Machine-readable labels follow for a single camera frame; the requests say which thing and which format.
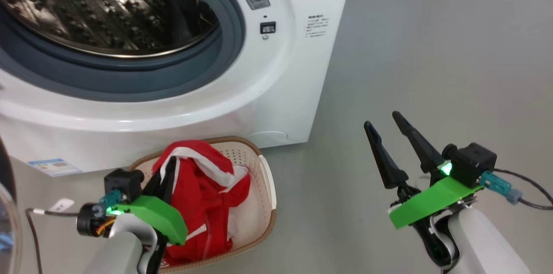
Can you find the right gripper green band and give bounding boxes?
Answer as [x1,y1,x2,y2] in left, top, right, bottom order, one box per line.
[364,111,483,229]

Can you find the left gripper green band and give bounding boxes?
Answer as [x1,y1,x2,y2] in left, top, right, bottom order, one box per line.
[110,156,188,245]

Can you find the red garment with white stripes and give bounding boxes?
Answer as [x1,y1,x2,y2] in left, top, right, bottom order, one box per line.
[151,140,251,266]

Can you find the black glass washing machine door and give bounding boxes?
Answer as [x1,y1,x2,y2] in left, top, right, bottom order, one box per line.
[0,136,22,274]

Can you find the cream laundry basket brown rim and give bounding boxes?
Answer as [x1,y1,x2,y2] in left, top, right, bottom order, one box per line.
[127,137,277,274]

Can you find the grey rubber door gasket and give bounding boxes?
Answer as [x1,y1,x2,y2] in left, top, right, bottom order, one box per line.
[0,0,246,102]

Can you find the white front-load washing machine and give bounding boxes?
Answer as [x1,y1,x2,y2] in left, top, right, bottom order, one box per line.
[0,0,356,175]

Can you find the steel washing machine drum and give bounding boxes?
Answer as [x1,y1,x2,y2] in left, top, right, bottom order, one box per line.
[0,0,219,58]

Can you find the blue energy label sticker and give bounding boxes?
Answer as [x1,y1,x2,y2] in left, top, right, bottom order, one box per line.
[27,159,83,177]

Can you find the clear text notice sticker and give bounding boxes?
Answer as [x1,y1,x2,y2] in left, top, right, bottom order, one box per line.
[306,15,330,39]

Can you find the teal left camera connector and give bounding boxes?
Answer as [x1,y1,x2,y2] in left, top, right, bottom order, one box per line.
[99,191,124,212]

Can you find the teal camera connector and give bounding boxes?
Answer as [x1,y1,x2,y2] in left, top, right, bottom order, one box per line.
[480,171,523,204]
[99,191,124,212]

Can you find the teal right camera connector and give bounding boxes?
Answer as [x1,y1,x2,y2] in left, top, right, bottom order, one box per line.
[480,171,523,204]

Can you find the white cable tag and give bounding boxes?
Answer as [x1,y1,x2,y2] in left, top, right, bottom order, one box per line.
[45,198,75,214]

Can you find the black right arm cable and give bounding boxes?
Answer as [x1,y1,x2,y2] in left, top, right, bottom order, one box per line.
[493,169,553,210]

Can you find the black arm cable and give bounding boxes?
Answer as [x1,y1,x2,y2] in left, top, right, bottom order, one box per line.
[26,208,78,274]
[493,169,553,210]

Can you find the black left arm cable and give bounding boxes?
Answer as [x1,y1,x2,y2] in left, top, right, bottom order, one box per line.
[26,208,78,274]

